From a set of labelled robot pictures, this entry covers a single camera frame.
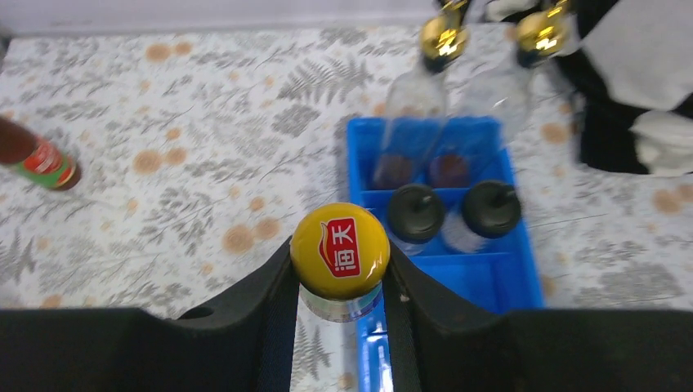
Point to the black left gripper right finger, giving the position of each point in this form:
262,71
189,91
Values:
439,341

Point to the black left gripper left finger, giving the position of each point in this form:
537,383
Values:
240,340

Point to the black lid spice jar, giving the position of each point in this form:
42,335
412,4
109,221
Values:
489,210
414,216

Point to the blue plastic divided bin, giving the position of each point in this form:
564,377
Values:
500,277

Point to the glass oil bottle gold spout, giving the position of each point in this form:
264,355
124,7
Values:
417,101

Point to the brown sauce bottle yellow cap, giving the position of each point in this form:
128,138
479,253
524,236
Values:
36,158

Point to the floral table mat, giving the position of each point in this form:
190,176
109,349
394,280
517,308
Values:
201,151

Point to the black white checkered cloth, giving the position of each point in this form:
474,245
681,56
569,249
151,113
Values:
631,62

